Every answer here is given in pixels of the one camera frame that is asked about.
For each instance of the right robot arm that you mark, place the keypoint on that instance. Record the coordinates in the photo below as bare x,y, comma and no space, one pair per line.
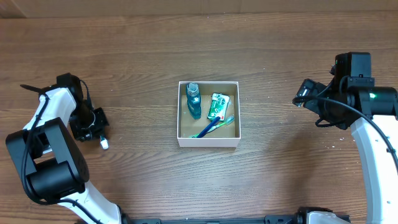
352,101

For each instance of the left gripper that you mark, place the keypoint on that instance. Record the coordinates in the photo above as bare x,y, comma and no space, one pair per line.
99,129

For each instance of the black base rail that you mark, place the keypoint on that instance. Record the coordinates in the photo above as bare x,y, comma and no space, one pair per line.
301,216

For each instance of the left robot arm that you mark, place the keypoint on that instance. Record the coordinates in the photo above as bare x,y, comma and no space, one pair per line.
50,165

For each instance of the white cardboard box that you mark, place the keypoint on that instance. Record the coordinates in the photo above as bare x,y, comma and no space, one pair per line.
229,135

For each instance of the green white toothpaste tube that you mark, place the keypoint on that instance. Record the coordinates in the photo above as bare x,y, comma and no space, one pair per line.
104,143

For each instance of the blue mouthwash bottle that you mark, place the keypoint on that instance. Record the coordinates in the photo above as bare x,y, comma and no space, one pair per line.
194,100

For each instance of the green white toothbrush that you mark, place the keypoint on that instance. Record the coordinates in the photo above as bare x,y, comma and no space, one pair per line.
224,123

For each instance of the green white packet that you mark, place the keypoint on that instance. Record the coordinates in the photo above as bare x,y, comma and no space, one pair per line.
218,107

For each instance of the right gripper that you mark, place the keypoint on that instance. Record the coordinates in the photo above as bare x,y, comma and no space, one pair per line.
334,118

